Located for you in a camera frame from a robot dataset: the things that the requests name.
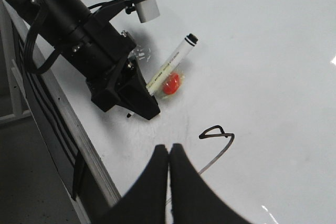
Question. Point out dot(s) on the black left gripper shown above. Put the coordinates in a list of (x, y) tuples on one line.
[(96, 49)]

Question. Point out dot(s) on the white table leg frame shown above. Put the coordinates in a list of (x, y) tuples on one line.
[(20, 109)]

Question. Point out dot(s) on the white whiteboard surface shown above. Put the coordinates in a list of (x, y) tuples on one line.
[(256, 110)]

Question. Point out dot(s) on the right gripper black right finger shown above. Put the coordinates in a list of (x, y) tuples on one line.
[(192, 199)]

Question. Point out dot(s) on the aluminium whiteboard frame rail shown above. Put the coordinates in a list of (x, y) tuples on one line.
[(69, 145)]

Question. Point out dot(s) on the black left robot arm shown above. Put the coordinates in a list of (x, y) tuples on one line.
[(39, 51)]

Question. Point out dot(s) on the white whiteboard marker pen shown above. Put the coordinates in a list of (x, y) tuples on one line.
[(182, 50)]

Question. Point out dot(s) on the red magnet taped to marker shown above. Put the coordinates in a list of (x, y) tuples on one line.
[(171, 84)]

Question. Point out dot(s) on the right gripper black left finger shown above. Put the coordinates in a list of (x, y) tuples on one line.
[(145, 200)]

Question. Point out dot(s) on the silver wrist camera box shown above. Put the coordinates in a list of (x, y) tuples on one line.
[(146, 10)]

